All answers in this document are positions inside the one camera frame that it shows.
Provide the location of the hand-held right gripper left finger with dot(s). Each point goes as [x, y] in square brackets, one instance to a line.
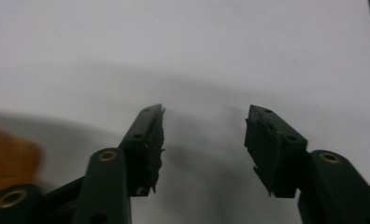
[142, 146]

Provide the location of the orange tray with grey inside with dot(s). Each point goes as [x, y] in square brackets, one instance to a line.
[8, 158]

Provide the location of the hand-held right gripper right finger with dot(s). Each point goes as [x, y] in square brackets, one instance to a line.
[275, 152]

